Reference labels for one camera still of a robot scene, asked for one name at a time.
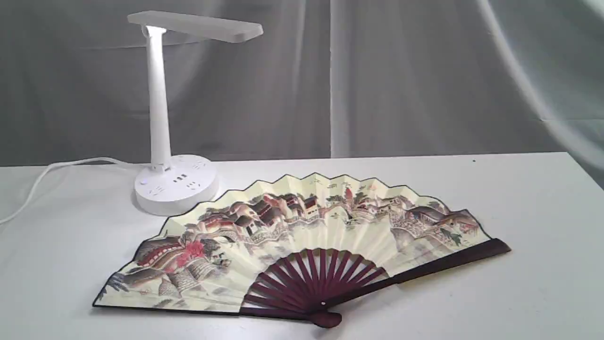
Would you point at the white desk lamp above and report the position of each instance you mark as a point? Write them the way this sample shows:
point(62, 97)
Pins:
point(173, 184)

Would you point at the painted paper folding fan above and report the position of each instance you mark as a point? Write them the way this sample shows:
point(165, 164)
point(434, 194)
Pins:
point(295, 248)

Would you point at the grey backdrop curtain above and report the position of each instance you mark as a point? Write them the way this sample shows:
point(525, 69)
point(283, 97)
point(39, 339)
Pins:
point(328, 78)

